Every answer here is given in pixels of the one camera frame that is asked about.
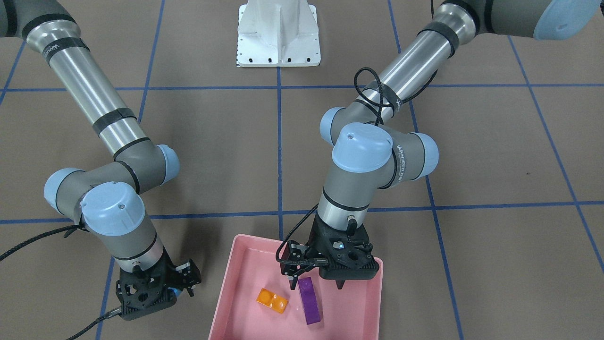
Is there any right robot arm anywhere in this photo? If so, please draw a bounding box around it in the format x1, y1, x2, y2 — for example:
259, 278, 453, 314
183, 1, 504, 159
1, 0, 200, 320

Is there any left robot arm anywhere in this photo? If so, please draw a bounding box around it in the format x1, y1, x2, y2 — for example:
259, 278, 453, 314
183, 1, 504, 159
276, 0, 601, 289

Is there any pink plastic box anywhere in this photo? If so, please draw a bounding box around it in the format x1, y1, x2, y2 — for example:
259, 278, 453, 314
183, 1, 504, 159
208, 234, 384, 340

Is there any orange toy block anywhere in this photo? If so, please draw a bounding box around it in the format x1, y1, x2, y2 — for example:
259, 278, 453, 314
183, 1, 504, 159
255, 288, 289, 314

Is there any purple toy block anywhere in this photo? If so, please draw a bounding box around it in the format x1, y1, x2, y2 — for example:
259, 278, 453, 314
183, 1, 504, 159
298, 276, 321, 325

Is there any small blue toy block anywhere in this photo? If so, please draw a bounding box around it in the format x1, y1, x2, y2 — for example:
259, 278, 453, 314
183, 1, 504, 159
169, 288, 183, 298

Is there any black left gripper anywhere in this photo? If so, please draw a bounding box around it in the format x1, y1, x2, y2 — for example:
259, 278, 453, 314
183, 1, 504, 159
276, 217, 380, 290

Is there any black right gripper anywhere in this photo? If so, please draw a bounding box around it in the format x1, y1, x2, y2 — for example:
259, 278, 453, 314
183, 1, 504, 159
115, 257, 201, 321

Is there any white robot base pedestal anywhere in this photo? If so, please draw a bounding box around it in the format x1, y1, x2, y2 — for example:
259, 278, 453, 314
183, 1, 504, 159
236, 0, 321, 68

